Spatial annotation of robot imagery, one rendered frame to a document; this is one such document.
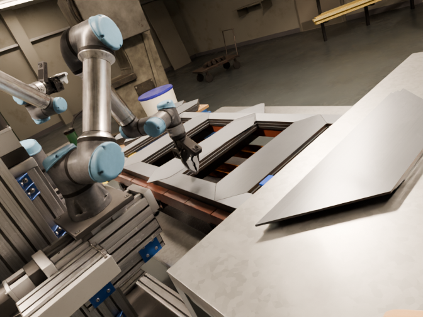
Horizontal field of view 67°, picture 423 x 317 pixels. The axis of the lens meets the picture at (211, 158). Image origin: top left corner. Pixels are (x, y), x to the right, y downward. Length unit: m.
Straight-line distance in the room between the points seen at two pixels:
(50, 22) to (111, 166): 9.96
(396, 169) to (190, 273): 0.48
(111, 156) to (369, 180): 0.69
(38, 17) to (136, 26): 5.37
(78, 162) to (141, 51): 5.19
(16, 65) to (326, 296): 10.13
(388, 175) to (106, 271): 0.82
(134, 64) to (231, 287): 5.60
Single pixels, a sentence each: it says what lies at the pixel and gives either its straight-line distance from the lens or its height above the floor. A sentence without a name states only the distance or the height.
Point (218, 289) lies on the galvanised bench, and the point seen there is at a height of 1.05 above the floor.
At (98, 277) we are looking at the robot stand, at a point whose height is 0.92.
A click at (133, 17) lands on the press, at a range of 5.82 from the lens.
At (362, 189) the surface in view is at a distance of 0.72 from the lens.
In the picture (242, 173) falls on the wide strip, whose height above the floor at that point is 0.86.
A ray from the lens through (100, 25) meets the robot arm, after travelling 1.12.
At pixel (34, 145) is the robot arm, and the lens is 1.58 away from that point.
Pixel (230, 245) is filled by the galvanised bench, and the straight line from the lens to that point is 0.70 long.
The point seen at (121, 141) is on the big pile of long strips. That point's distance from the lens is 2.65.
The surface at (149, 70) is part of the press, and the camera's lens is 6.14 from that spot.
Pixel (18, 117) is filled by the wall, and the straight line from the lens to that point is 10.27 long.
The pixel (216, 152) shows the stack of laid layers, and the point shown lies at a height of 0.84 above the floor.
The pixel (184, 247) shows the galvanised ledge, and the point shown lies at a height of 0.68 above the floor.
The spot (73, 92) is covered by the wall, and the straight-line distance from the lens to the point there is 10.69.
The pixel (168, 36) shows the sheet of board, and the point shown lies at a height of 1.10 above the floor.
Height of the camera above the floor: 1.49
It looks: 24 degrees down
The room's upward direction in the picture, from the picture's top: 22 degrees counter-clockwise
